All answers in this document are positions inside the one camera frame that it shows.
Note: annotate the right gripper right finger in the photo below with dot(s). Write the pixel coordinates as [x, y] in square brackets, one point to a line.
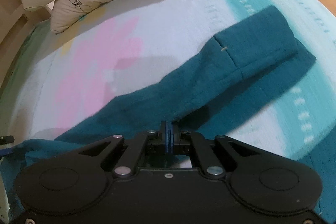
[197, 148]

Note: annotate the teal green pants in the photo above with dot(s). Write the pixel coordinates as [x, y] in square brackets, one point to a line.
[237, 72]

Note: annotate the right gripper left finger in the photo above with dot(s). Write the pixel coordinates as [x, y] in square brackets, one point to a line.
[140, 149]

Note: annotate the pastel patterned bed sheet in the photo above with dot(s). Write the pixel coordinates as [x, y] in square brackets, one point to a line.
[127, 45]

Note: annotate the wooden bed headboard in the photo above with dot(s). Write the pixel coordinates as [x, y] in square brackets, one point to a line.
[16, 24]

